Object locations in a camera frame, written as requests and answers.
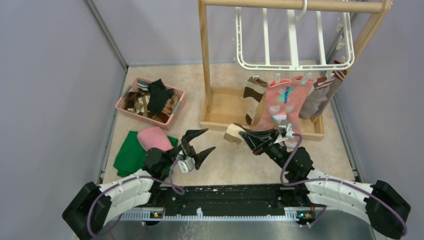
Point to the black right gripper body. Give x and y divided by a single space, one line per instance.
272 149

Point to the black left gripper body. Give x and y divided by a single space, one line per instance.
188 150

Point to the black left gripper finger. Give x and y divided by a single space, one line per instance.
192 134
200 157

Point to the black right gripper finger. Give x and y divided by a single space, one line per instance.
252 142
271 133

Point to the brown beige striped sock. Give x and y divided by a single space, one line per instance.
254 91
232 133

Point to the pink sock with green pattern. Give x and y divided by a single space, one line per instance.
299 90

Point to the grey sock with red stripes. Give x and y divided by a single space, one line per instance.
330 88

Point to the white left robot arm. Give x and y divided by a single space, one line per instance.
97 204

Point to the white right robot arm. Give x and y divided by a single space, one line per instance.
378 204

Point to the pile of socks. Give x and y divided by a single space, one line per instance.
137 103

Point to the white clip drying hanger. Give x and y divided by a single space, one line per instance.
345 41

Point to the pink folded cloth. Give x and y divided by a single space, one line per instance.
154 137

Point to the pink plastic basket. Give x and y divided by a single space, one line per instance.
133 87

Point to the black sock in basket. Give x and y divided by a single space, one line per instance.
159 96

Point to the green folded cloth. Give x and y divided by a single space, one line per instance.
131 156

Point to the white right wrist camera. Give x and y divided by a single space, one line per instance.
285 132

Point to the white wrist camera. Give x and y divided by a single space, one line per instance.
186 163
285 132

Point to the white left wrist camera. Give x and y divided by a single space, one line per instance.
186 163

